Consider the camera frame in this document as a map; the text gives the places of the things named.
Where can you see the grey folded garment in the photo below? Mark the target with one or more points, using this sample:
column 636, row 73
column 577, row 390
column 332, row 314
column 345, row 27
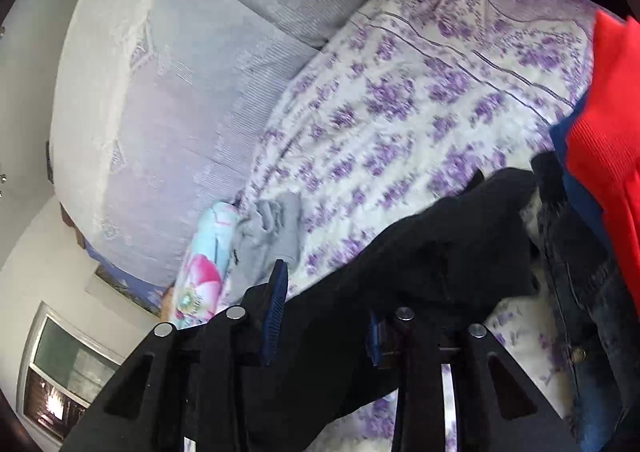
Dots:
column 270, row 231

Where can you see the folded teal pink floral blanket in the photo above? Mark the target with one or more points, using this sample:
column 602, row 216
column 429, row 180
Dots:
column 200, row 281

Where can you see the black pants with smiley patch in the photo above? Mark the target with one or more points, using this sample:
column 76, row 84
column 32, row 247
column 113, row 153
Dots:
column 293, row 364

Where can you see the window with white frame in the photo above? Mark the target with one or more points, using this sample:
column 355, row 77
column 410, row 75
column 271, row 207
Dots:
column 62, row 371

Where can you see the blue patterned pillow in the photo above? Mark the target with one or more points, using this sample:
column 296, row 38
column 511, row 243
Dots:
column 149, row 297

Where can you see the purple floral bedsheet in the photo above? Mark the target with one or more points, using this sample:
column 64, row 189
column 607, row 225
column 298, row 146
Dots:
column 406, row 103

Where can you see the red blue white garment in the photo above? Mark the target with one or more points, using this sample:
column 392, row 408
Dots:
column 598, row 145

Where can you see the lavender lace headboard cover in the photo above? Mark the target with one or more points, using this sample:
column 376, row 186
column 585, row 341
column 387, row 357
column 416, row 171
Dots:
column 158, row 107

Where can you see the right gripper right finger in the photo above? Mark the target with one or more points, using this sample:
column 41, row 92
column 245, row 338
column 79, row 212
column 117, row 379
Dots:
column 496, row 405

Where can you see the blue denim jeans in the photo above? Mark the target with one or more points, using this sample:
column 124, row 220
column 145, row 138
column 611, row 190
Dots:
column 596, row 318

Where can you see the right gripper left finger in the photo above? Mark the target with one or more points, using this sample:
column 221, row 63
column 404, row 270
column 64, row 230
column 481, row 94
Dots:
column 188, row 384

